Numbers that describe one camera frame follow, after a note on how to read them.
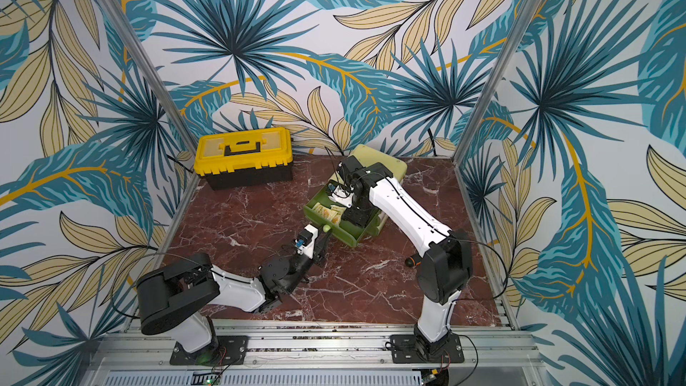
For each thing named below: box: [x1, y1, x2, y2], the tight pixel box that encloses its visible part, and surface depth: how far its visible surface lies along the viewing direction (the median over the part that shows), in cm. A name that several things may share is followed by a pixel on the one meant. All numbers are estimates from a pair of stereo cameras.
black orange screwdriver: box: [404, 256, 422, 269], surface depth 90 cm
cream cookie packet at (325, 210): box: [311, 201, 339, 217], surface depth 84 cm
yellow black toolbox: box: [193, 126, 294, 191], surface depth 102 cm
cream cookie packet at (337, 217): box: [329, 205, 347, 226], surface depth 83 cm
